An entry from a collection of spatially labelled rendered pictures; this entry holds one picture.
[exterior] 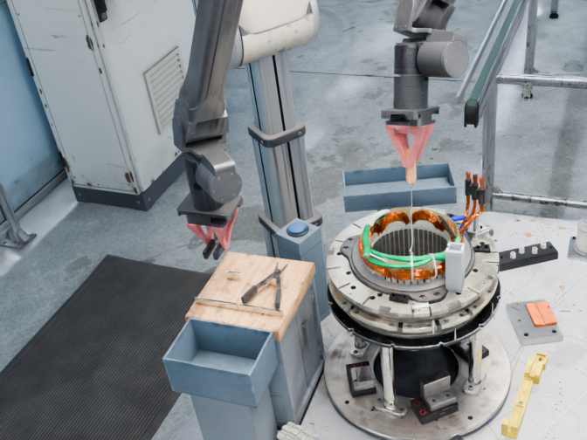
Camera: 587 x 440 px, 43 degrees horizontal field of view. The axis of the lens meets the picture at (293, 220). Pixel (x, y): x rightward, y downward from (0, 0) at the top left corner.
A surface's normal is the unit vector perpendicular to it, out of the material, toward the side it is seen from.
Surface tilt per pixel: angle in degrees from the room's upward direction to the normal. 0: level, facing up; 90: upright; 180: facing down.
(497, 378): 0
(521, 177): 0
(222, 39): 116
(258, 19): 90
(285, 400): 90
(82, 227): 0
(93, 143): 92
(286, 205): 90
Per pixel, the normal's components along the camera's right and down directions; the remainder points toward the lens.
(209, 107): 0.45, 0.78
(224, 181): 0.51, 0.45
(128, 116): 0.92, 0.12
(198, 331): -0.34, 0.58
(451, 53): 0.59, 0.18
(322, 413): -0.12, -0.81
